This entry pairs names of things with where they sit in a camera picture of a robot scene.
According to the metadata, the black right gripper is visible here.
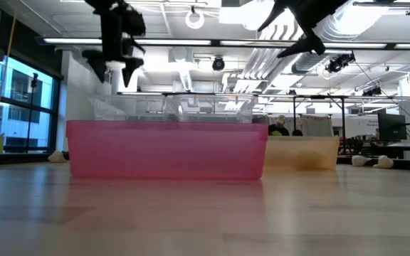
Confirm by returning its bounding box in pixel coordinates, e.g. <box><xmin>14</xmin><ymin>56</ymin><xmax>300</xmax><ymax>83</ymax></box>
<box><xmin>256</xmin><ymin>0</ymin><xmax>350</xmax><ymax>59</ymax></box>

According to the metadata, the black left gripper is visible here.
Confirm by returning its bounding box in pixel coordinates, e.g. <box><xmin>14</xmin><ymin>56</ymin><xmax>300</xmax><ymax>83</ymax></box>
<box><xmin>81</xmin><ymin>0</ymin><xmax>147</xmax><ymax>88</ymax></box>

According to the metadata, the clear plastic bin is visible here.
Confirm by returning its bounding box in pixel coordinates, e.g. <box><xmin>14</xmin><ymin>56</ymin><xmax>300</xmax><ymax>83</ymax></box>
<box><xmin>176</xmin><ymin>94</ymin><xmax>258</xmax><ymax>124</ymax></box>
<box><xmin>90</xmin><ymin>94</ymin><xmax>182</xmax><ymax>124</ymax></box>

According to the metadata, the black overhead beam with lights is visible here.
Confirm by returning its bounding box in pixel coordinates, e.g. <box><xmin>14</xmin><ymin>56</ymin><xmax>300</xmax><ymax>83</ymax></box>
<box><xmin>36</xmin><ymin>35</ymin><xmax>410</xmax><ymax>51</ymax></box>

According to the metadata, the black tripod stand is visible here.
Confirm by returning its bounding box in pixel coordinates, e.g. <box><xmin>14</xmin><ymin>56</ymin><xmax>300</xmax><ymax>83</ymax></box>
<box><xmin>24</xmin><ymin>72</ymin><xmax>40</xmax><ymax>153</ymax></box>

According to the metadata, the large window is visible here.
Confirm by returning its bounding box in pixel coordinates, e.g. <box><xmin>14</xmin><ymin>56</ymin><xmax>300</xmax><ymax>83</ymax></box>
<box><xmin>0</xmin><ymin>53</ymin><xmax>63</xmax><ymax>154</ymax></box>

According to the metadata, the white cloth panel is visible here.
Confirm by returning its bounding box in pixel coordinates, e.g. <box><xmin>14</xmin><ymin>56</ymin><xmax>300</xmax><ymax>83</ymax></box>
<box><xmin>299</xmin><ymin>115</ymin><xmax>335</xmax><ymax>137</ymax></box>

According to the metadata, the pink plastic bin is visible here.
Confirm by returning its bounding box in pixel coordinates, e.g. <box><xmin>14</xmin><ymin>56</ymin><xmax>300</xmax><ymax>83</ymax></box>
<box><xmin>65</xmin><ymin>119</ymin><xmax>269</xmax><ymax>181</ymax></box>

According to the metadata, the orange plastic bin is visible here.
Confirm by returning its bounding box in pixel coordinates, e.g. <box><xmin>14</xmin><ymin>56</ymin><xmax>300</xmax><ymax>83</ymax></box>
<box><xmin>263</xmin><ymin>136</ymin><xmax>341</xmax><ymax>171</ymax></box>

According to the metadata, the black computer monitor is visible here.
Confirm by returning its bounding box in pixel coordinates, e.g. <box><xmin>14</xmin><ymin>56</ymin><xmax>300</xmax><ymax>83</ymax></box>
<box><xmin>377</xmin><ymin>112</ymin><xmax>408</xmax><ymax>142</ymax></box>

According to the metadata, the silver ceiling duct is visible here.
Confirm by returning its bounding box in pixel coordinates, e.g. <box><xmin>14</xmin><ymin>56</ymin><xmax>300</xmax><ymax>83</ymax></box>
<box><xmin>290</xmin><ymin>0</ymin><xmax>409</xmax><ymax>76</ymax></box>

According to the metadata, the black hanging camera rig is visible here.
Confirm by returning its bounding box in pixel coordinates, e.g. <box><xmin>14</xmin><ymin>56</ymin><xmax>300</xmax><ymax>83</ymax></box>
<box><xmin>324</xmin><ymin>51</ymin><xmax>357</xmax><ymax>75</ymax></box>

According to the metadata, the black overhead camera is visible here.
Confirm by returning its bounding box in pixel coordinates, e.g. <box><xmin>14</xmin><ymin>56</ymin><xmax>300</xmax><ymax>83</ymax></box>
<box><xmin>211</xmin><ymin>55</ymin><xmax>226</xmax><ymax>72</ymax></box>

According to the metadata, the white cable loop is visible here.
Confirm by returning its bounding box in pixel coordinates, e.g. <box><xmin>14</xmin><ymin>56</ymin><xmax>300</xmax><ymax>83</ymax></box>
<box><xmin>184</xmin><ymin>5</ymin><xmax>206</xmax><ymax>31</ymax></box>

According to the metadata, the black background rig frame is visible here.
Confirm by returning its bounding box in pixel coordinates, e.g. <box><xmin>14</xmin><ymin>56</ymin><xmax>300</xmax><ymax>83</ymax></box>
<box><xmin>292</xmin><ymin>94</ymin><xmax>348</xmax><ymax>156</ymax></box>

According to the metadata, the yellow cord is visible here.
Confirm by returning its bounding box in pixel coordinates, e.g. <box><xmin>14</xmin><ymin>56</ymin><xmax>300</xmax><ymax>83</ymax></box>
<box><xmin>0</xmin><ymin>9</ymin><xmax>18</xmax><ymax>110</ymax></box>

